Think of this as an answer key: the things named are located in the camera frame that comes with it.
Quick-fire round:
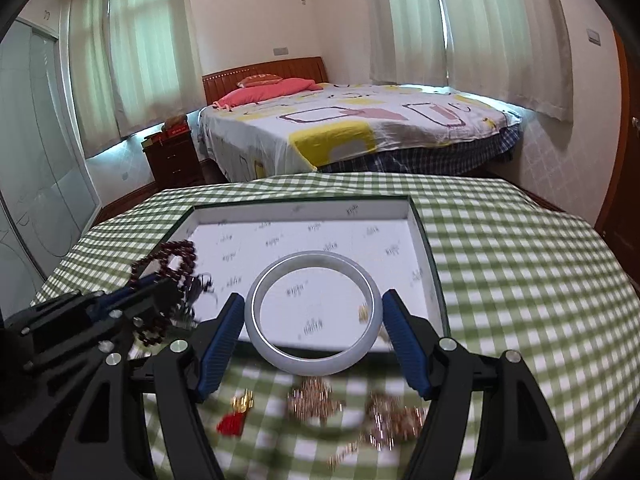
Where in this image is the gold chain necklace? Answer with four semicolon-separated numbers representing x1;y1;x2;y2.
327;392;431;466

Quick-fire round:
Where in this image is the brown wooden door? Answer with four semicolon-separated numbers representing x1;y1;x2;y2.
595;25;640;266

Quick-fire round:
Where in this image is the dark red bead necklace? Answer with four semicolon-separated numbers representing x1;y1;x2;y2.
131;240;201;348

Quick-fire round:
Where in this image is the green shallow jewelry box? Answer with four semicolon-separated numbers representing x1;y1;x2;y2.
150;195;451;356

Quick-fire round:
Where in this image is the glass door wardrobe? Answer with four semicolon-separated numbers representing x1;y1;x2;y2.
0;17;101;306

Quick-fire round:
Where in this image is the orange cushion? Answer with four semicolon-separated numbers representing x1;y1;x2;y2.
236;74;283;88

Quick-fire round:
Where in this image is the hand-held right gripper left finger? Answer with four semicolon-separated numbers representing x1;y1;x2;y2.
52;292;246;480

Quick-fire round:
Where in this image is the white curtain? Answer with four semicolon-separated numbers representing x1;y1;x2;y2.
107;0;201;133
432;0;573;121
67;0;121;146
367;0;448;86

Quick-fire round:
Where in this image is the green checked tablecloth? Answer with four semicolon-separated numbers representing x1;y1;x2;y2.
30;172;640;480

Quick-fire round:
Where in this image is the pink pillow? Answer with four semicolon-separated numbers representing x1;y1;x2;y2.
212;77;321;110

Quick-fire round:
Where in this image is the rose gold bead bracelet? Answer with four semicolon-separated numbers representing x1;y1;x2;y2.
287;377;347;426

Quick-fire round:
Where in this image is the wooden headboard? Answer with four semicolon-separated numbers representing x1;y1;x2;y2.
202;56;328;106

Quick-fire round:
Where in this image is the dark wooden nightstand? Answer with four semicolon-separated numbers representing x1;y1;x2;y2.
141;132;206;191

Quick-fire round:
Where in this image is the white jade bangle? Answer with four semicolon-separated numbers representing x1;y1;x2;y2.
248;250;386;376

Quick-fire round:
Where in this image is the patterned bedsheet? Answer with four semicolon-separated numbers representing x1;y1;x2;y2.
199;82;523;183

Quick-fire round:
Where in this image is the blue plaid bed skirt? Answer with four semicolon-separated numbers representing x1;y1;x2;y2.
320;127;521;177

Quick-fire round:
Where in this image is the red tassel gold charm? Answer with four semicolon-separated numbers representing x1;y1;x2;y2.
216;392;255;438

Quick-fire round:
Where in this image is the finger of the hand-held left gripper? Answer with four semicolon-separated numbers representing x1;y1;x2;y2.
92;274;161;317
120;282;182;333

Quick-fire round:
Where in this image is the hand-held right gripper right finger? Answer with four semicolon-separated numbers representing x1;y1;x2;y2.
381;289;576;480

